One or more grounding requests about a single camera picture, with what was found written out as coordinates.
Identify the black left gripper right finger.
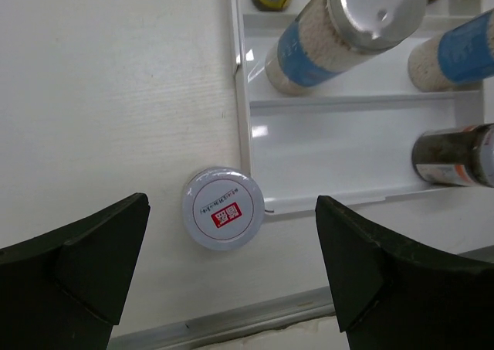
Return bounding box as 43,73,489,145
316,195,493,349

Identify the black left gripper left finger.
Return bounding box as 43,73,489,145
1,193,151,349

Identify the pale white-lid jar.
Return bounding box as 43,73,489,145
411,124,493,188

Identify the dark white-lid jar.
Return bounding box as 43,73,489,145
181,166,265,251

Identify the silver-lid spice jar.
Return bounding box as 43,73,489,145
265,0,428,95
408,10,493,92

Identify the white three-compartment tray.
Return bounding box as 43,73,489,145
230,0,493,217

